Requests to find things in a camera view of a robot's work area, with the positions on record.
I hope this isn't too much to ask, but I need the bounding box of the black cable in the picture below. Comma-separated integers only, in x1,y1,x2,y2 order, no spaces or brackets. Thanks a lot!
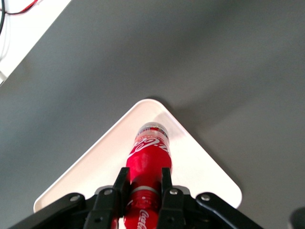
0,9,6,35

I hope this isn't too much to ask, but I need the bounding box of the cream white plastic tray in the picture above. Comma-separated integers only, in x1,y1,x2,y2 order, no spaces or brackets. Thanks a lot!
33,98,243,214

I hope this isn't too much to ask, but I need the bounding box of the red cable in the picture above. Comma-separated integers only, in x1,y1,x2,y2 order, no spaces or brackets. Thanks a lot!
6,0,38,15

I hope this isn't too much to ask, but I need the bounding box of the red coke bottle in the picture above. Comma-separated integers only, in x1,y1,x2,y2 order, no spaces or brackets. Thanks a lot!
116,121,173,229

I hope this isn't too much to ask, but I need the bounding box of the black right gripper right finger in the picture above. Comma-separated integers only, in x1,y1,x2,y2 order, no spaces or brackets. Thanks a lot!
156,167,264,229

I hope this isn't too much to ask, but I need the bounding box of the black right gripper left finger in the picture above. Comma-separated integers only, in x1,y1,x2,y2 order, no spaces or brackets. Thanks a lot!
7,167,131,229

